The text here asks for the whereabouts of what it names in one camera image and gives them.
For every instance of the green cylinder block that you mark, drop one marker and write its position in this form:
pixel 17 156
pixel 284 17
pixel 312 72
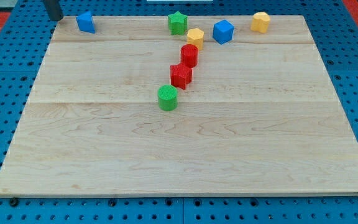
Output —
pixel 167 97

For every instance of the blue triangle block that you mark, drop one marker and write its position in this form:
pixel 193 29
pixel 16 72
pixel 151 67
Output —
pixel 85 22

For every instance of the yellow hexagon block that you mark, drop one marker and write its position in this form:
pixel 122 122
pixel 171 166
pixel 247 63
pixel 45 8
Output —
pixel 195 37

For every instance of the light wooden board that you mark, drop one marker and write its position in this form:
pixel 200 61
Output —
pixel 260 118

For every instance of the red star block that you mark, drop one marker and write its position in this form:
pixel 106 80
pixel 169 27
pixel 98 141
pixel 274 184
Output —
pixel 180 75

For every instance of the yellow heart block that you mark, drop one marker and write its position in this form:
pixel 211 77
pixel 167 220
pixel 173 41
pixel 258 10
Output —
pixel 260 22

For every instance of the blue cube block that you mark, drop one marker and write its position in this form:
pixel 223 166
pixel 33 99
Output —
pixel 223 31

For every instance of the red cylinder block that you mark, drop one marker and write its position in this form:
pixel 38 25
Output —
pixel 189 55

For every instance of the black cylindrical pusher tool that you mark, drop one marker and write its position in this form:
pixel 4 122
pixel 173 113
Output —
pixel 53 9

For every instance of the green star block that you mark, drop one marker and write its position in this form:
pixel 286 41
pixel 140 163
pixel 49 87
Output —
pixel 177 23

